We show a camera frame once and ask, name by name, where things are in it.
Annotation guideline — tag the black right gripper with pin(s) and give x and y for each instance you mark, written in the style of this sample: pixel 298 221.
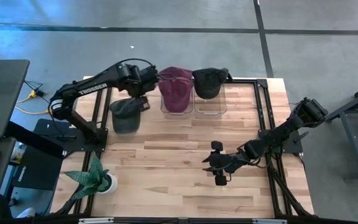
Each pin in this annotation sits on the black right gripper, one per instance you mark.
pixel 225 163

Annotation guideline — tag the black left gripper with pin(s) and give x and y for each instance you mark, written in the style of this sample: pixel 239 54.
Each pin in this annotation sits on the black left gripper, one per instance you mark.
pixel 149 81

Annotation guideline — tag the black baseball cap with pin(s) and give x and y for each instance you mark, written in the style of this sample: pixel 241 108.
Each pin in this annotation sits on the black baseball cap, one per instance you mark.
pixel 210 82

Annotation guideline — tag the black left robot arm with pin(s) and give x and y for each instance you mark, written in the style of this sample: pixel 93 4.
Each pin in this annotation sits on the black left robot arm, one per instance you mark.
pixel 92 87

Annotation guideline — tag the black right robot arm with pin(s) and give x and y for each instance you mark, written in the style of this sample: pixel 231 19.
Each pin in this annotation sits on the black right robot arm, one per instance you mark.
pixel 275 133

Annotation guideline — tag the clear plastic bin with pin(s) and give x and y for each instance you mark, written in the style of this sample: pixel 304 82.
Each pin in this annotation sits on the clear plastic bin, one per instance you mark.
pixel 210 109
pixel 176 115

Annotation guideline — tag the grey baseball cap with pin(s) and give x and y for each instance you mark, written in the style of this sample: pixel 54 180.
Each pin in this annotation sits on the grey baseball cap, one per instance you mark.
pixel 124 121

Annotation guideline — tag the black table clamp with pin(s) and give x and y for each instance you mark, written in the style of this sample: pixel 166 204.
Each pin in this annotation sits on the black table clamp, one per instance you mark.
pixel 229 77

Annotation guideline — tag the black power adapter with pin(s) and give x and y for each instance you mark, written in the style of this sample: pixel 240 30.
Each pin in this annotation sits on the black power adapter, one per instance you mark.
pixel 39 92

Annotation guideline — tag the snake plant in white pot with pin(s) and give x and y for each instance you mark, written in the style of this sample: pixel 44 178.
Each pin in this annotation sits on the snake plant in white pot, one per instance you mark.
pixel 89 182

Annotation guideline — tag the black desk crossbar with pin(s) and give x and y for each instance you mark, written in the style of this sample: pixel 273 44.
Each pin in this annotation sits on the black desk crossbar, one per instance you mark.
pixel 33 140

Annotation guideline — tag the black case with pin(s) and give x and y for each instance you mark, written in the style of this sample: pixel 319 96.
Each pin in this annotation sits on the black case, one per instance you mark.
pixel 39 174

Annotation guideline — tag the black metal stand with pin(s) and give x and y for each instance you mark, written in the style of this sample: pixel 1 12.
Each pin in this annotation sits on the black metal stand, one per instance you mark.
pixel 353 143

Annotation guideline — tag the white container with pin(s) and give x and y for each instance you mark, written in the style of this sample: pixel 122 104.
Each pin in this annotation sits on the white container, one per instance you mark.
pixel 16 155

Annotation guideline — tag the black camera gantry frame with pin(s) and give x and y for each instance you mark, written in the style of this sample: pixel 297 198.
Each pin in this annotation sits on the black camera gantry frame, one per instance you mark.
pixel 151 221

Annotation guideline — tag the silver frame bracket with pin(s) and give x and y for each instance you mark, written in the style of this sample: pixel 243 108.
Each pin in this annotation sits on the silver frame bracket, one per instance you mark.
pixel 95 221
pixel 269 221

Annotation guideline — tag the black aluminium table frame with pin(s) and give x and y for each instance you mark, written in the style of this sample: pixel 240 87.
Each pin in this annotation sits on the black aluminium table frame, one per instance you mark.
pixel 247 81

